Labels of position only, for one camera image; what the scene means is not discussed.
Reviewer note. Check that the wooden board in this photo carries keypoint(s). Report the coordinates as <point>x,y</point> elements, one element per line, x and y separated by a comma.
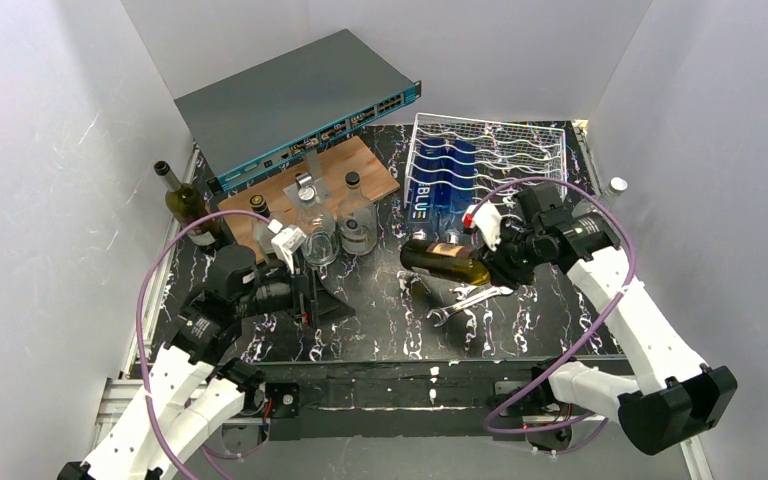
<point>351,155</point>

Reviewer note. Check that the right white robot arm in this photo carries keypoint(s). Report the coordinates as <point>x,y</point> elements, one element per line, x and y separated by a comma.
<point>673,393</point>

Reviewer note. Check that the grey network switch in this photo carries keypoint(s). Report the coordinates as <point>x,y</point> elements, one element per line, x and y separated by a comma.
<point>250,124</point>

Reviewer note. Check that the white wire wine rack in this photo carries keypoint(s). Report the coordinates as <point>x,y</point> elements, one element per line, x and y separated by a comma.
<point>504,152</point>

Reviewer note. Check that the small silver wrench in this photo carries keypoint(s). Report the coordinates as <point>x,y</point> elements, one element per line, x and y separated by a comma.
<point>465,291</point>

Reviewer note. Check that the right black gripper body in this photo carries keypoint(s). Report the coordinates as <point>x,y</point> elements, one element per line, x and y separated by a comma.
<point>504,258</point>

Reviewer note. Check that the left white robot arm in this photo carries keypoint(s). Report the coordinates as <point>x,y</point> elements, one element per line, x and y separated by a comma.
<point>189,392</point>

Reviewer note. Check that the dark wine bottle gold label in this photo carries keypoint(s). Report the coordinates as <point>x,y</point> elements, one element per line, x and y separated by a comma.
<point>187,205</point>

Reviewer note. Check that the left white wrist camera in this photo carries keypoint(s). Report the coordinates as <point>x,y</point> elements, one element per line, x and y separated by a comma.
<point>285,243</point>

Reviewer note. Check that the clear bottle white cap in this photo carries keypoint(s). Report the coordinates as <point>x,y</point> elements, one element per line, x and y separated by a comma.
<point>321,245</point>

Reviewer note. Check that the large silver wrench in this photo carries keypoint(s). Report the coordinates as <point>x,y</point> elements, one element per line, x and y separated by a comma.
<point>441,315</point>

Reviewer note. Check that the black base frame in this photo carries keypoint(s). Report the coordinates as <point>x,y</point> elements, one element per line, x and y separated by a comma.
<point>388,399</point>

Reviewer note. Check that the blue vodka bottle left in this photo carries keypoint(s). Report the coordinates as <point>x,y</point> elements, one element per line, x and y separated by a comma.
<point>422,203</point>

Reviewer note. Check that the clear liquor bottle black cap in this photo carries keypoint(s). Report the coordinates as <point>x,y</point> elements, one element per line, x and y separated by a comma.
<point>357,218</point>

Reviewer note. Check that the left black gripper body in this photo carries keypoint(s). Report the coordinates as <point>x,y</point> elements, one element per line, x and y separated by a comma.
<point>306,291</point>

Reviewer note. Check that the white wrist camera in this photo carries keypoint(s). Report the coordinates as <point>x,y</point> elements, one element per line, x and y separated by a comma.
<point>486,220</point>
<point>285,243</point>

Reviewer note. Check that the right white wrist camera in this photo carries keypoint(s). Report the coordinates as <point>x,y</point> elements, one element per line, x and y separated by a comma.
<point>486,220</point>

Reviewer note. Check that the silver metal stand bracket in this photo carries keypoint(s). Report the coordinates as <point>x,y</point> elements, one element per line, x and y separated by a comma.
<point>311,176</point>

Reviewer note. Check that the dark green wine bottle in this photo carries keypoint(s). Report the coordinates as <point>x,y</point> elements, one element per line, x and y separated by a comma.
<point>447,261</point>

